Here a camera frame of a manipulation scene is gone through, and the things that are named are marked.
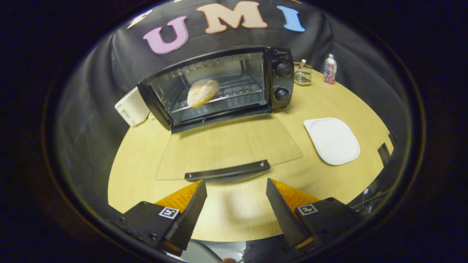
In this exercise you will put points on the white square plate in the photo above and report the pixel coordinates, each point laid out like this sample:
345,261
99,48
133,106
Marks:
332,140

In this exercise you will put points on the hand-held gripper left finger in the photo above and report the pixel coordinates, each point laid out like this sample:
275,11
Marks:
190,215

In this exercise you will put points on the black toaster oven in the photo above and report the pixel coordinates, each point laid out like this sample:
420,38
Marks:
281,78

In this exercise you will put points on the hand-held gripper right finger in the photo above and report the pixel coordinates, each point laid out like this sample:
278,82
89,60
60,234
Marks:
283,215

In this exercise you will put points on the white plastic box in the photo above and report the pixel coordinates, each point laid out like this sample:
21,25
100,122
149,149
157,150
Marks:
131,107

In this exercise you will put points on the sugared bread bun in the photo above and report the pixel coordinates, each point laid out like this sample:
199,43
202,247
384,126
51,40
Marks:
203,93

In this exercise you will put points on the white pink spray bottle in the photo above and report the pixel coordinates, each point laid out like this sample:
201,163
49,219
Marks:
329,71

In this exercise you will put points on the small bottle in basket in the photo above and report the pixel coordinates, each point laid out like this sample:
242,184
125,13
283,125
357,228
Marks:
302,64

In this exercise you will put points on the black table clamp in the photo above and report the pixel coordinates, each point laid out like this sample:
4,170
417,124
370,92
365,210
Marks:
392,139
384,153

